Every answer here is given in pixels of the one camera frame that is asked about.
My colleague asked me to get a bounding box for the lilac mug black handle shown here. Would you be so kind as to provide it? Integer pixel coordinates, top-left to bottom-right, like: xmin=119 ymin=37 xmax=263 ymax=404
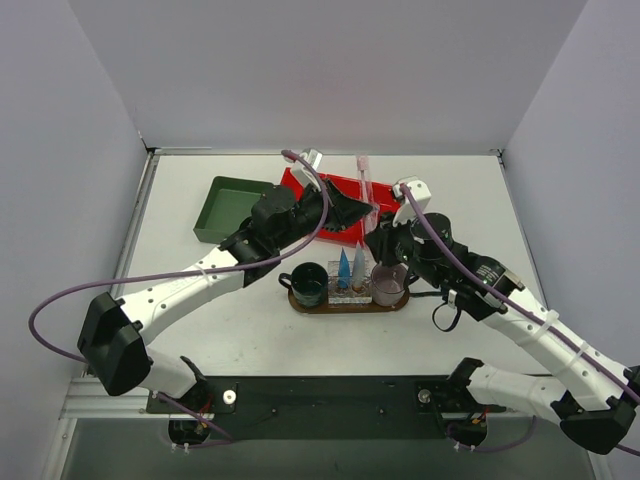
xmin=371 ymin=264 xmax=407 ymax=307

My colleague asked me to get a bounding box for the white toothbrush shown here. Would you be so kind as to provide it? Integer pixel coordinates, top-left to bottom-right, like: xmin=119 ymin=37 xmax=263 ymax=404
xmin=356 ymin=155 xmax=379 ymax=236

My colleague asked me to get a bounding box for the blue white toothpaste tube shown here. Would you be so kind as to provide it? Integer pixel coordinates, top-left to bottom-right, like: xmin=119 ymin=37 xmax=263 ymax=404
xmin=337 ymin=249 xmax=351 ymax=290

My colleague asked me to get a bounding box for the white toothpaste tube orange cap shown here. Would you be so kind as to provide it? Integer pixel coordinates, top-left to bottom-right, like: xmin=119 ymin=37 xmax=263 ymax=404
xmin=351 ymin=243 xmax=366 ymax=292

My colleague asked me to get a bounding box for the dark green mug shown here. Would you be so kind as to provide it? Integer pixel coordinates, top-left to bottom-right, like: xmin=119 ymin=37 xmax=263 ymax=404
xmin=278 ymin=262 xmax=329 ymax=309

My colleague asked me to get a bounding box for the clear acrylic toothbrush holder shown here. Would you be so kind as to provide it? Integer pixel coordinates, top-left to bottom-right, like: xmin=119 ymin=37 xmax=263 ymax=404
xmin=327 ymin=260 xmax=372 ymax=307

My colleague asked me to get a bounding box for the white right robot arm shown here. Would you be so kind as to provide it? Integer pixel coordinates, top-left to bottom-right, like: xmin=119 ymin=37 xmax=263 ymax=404
xmin=365 ymin=213 xmax=639 ymax=455

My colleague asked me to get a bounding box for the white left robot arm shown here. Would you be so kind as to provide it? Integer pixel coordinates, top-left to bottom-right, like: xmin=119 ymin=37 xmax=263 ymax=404
xmin=77 ymin=181 xmax=372 ymax=412

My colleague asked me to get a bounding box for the red compartment tray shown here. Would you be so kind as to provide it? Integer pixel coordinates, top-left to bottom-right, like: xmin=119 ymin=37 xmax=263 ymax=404
xmin=280 ymin=167 xmax=399 ymax=247

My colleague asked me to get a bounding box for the oval wooden tray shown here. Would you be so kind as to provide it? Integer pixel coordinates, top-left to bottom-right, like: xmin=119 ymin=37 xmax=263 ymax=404
xmin=288 ymin=288 xmax=410 ymax=315

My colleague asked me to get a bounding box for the green plastic bin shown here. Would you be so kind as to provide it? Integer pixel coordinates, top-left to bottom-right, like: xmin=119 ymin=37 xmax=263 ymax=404
xmin=193 ymin=176 xmax=273 ymax=244

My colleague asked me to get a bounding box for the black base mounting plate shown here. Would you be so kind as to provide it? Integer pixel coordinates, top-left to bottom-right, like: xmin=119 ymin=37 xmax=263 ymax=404
xmin=144 ymin=374 xmax=506 ymax=446

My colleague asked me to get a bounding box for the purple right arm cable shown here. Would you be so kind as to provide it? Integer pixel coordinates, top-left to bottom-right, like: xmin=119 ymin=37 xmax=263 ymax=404
xmin=397 ymin=183 xmax=640 ymax=456

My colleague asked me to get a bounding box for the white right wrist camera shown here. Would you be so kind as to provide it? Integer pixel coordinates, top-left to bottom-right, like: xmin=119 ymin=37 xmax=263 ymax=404
xmin=391 ymin=176 xmax=432 ymax=227

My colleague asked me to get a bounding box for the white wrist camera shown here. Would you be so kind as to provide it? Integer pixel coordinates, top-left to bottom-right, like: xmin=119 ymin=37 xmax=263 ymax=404
xmin=281 ymin=148 xmax=323 ymax=192
xmin=391 ymin=176 xmax=432 ymax=227

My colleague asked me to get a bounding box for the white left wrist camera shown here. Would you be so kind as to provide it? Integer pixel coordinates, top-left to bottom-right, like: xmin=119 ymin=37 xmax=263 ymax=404
xmin=281 ymin=148 xmax=323 ymax=192

